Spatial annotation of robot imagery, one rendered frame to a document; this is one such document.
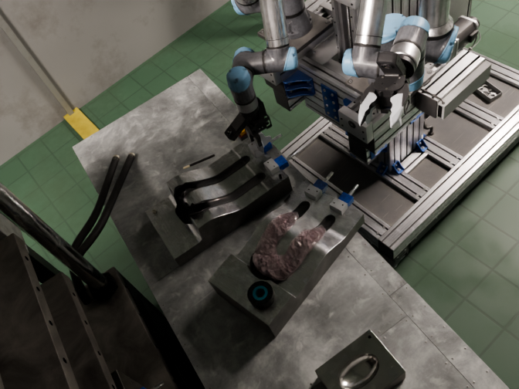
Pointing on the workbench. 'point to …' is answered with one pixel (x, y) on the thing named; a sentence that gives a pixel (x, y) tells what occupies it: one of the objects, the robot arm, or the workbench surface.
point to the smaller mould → (361, 367)
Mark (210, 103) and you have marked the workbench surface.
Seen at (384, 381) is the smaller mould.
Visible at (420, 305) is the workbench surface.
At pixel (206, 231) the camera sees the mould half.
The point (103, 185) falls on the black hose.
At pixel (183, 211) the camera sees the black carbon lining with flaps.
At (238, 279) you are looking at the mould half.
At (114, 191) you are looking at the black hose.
